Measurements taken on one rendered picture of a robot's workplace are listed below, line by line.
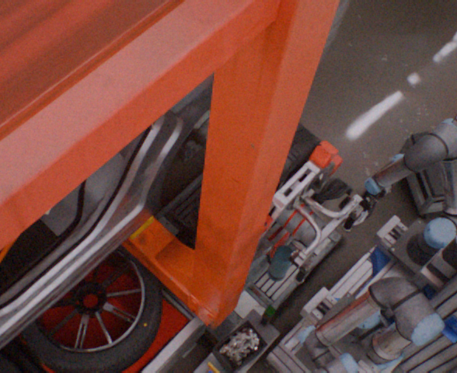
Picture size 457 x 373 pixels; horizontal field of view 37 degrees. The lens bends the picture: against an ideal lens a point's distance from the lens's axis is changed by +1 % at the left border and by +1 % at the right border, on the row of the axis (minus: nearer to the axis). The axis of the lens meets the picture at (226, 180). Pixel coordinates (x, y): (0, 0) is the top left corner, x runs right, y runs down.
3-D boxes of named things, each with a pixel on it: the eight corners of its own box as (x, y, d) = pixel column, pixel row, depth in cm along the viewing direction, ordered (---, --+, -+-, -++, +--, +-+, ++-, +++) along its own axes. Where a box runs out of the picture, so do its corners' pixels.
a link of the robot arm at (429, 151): (431, 170, 251) (373, 201, 297) (451, 155, 255) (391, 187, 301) (412, 145, 252) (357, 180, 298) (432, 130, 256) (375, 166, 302)
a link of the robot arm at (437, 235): (411, 239, 288) (422, 227, 276) (432, 221, 293) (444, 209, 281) (432, 260, 285) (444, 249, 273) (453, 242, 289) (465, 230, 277)
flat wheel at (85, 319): (71, 225, 348) (64, 207, 327) (186, 281, 339) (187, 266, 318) (-5, 341, 319) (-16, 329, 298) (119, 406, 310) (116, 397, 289)
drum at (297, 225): (287, 200, 307) (293, 187, 295) (324, 231, 302) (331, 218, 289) (267, 221, 302) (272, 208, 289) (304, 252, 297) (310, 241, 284)
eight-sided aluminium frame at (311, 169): (308, 192, 333) (333, 136, 284) (318, 200, 331) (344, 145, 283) (234, 267, 312) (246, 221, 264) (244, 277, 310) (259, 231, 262)
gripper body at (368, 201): (358, 196, 297) (375, 179, 302) (354, 204, 305) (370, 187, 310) (372, 207, 295) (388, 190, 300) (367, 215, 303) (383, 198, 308)
